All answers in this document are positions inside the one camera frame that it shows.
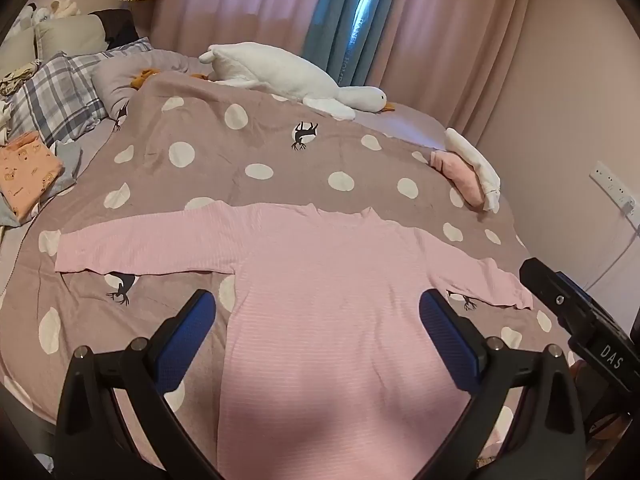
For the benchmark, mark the patterned cloth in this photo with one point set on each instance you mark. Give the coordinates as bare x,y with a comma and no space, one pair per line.
17,77

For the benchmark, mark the orange printed folded cloth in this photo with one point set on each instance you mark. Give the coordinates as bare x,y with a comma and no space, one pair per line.
25,170

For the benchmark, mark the blue curtain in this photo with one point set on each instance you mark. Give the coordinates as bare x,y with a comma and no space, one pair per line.
340,10

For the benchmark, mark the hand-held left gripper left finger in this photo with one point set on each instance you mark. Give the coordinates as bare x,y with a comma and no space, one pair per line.
186,332

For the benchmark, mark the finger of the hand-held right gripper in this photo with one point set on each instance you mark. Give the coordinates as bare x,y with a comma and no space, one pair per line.
545,285

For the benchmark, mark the white wall power strip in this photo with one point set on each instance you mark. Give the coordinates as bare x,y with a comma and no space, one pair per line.
607,177

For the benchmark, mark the pink long-sleeve shirt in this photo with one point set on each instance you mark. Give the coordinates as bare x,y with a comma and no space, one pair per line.
325,310

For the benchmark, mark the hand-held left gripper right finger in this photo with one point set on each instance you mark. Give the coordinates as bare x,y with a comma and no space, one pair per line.
450,335

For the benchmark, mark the plaid pillow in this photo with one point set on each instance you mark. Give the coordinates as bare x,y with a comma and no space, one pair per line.
55,90

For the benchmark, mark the beige pillow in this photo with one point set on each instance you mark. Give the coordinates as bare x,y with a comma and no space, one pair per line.
65,35

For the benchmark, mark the grey pillow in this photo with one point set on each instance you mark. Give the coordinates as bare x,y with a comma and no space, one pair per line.
112,80

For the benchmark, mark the white goose plush toy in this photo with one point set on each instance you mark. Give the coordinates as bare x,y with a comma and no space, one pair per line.
280,70

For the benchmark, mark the pink curtain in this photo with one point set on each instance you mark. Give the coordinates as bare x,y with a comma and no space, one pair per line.
225,5
465,35

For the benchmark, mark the dark cloth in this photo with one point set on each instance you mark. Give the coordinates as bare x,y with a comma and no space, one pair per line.
120,27

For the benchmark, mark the brown polka dot blanket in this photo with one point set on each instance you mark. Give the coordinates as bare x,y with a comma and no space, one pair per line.
280,160

